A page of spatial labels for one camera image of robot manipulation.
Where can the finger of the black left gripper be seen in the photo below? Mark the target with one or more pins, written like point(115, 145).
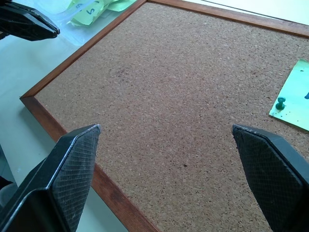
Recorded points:
point(26, 23)

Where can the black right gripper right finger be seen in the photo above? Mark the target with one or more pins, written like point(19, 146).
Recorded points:
point(270, 174)

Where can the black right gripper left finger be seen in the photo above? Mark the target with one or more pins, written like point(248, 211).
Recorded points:
point(60, 183)

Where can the green paper note with digits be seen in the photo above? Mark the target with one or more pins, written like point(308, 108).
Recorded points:
point(88, 12)

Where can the green push pin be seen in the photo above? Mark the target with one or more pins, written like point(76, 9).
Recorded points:
point(280, 102)

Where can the green paper note with writing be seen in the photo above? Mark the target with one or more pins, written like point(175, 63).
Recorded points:
point(295, 94)

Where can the green paper sheet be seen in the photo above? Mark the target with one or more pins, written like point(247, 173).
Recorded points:
point(120, 4)

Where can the clear plastic bag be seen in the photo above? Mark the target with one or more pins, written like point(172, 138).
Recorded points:
point(72, 32)

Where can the cork board with wooden frame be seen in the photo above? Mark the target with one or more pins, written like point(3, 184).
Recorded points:
point(169, 96)

